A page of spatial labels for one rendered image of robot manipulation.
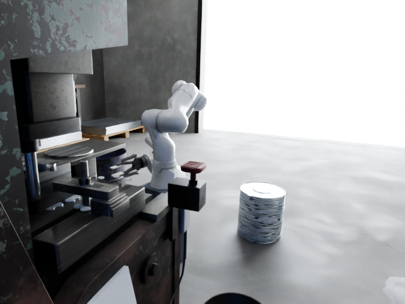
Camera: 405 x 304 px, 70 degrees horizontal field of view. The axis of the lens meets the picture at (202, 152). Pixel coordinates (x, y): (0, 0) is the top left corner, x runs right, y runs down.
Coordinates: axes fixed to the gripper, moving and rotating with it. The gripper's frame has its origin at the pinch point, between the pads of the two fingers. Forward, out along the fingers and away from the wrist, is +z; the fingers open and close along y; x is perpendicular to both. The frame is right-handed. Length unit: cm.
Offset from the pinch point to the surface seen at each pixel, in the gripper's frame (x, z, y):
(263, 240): 67, -56, -48
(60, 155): 69, 53, 40
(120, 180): -20.4, -12.9, -16.4
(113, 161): -18.8, -8.6, -1.1
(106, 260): 95, 58, 24
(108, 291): 99, 60, 20
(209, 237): 38, -38, -49
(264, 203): 65, -58, -23
